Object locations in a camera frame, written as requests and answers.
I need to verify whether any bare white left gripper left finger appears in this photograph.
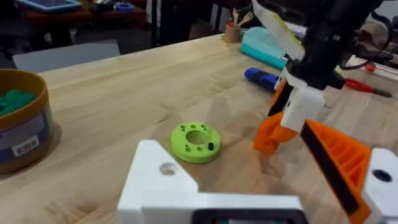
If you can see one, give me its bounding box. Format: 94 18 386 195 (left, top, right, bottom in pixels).
117 139 199 224

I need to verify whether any white orange left gripper right finger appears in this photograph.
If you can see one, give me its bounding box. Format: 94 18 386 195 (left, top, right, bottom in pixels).
299 119 398 224

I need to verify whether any blue electric screwdriver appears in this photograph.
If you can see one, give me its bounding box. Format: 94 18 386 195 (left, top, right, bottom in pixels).
243 67 280 94

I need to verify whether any green disc with holes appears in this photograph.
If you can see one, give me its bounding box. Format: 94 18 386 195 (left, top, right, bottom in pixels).
170 121 223 164

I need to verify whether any teal zip bag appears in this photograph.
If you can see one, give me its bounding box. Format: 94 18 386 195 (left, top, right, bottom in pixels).
239 26 289 70

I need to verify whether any flat upright wrist plate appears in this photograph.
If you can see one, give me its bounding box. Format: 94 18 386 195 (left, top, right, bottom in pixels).
251 0 307 62

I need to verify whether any brown cup with wooden cutlery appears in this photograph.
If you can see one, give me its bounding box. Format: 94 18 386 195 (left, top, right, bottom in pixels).
223 7 255 44

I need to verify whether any round tub with toys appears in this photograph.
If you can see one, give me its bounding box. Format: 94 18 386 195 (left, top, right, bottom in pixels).
0 68 55 175

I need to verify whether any grey flat board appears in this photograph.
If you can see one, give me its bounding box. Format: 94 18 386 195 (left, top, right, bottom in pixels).
11 38 122 74

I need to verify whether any blue tape roll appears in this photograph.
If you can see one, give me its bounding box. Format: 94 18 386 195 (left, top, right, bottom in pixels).
113 2 136 14

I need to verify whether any dark red side table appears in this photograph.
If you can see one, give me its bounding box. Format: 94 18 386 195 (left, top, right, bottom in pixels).
24 5 147 29

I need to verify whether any blue flat tray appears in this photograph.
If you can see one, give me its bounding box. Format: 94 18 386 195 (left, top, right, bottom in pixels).
14 0 83 14

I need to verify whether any red handled tool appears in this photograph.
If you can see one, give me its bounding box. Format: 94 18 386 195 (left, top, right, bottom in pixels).
344 77 393 98

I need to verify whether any black cable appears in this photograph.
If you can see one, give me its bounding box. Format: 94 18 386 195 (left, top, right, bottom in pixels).
339 9 395 71

